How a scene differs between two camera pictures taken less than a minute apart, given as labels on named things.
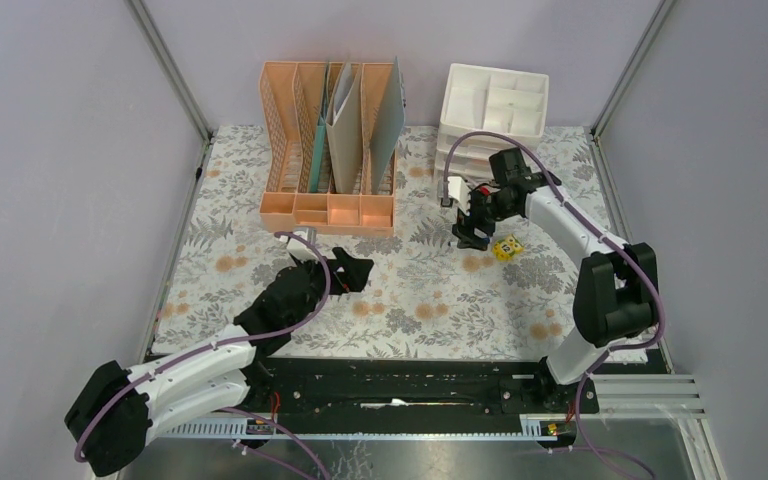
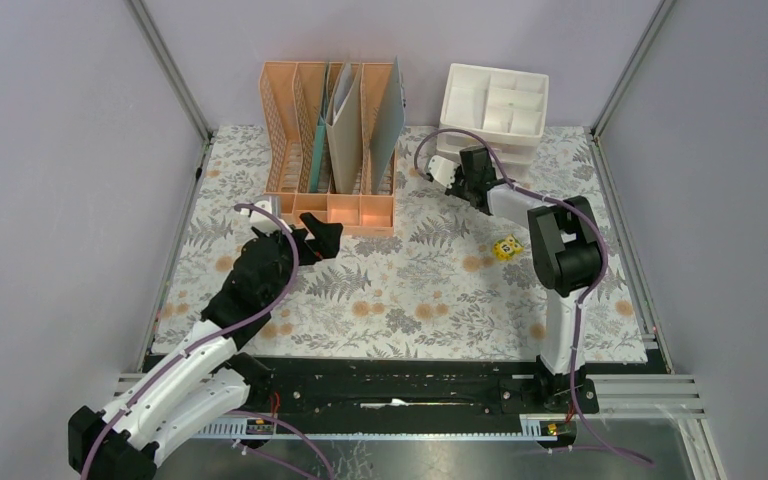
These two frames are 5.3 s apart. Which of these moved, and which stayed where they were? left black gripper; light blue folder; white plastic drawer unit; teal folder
Moved: left black gripper
Stayed: teal folder; white plastic drawer unit; light blue folder
